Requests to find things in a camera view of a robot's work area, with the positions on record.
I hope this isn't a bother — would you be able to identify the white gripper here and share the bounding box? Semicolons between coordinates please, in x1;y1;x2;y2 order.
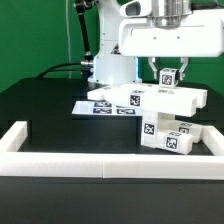
119;16;224;81

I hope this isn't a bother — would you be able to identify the white chair back frame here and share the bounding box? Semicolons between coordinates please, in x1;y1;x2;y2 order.
87;83;207;117

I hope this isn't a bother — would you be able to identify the white chair seat part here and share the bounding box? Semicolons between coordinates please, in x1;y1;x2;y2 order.
141;110;175;148

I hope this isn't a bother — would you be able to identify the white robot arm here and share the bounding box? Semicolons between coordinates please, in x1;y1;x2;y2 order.
74;0;224;86

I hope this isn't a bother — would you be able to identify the white marker base sheet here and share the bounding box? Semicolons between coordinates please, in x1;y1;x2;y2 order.
72;101;142;116

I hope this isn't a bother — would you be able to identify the black cable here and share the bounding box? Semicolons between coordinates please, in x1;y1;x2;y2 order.
35;61;96;80

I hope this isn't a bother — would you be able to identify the white U-shaped boundary frame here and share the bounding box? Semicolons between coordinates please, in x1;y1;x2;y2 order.
0;121;224;180

